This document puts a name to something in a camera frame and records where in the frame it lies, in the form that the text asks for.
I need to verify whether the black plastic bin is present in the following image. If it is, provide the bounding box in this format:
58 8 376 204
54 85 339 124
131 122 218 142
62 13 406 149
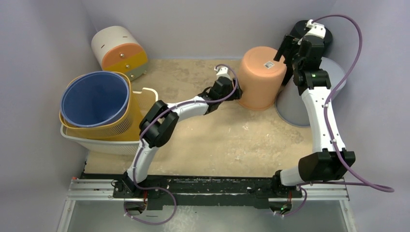
281 19 333 85

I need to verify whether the orange capybara bin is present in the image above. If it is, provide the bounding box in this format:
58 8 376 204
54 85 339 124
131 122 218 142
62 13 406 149
237 46 287 110

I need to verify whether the grey plastic bin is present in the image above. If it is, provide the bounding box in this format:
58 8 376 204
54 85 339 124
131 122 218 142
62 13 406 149
275 57 345 128

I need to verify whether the blue plastic bucket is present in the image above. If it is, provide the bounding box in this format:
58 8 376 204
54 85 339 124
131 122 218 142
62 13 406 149
60 71 131 128

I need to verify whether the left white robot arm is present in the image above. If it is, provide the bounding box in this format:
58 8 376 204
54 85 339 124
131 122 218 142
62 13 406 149
112 75 241 198

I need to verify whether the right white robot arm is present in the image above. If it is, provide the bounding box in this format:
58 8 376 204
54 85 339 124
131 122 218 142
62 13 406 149
271 35 356 197

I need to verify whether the white drawer container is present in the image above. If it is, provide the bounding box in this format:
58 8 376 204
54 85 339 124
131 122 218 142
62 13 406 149
91 26 148 81

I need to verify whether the white mesh basket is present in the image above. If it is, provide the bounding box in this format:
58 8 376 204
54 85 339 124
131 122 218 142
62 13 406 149
60 87 158 155

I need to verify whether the yellow mesh basket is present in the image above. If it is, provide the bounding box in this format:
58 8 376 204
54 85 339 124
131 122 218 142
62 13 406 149
59 74 143 140

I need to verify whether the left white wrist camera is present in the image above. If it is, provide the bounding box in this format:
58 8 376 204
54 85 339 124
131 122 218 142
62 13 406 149
214 65 232 82

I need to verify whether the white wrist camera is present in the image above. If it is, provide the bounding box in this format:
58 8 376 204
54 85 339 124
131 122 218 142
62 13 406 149
297 19 326 45
214 65 232 82

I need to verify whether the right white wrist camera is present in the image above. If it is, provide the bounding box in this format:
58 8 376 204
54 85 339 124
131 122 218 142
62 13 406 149
297 19 326 45

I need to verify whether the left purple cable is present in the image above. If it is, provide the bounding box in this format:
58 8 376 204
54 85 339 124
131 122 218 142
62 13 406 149
123 64 240 225

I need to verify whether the purple cable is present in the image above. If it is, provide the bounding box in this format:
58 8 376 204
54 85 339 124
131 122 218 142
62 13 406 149
123 64 240 225
272 14 395 218

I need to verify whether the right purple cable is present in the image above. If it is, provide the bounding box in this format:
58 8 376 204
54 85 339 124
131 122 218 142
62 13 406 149
272 14 395 218

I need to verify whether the aluminium mounting rail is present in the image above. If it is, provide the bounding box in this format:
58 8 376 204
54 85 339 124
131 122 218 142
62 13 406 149
67 179 350 202

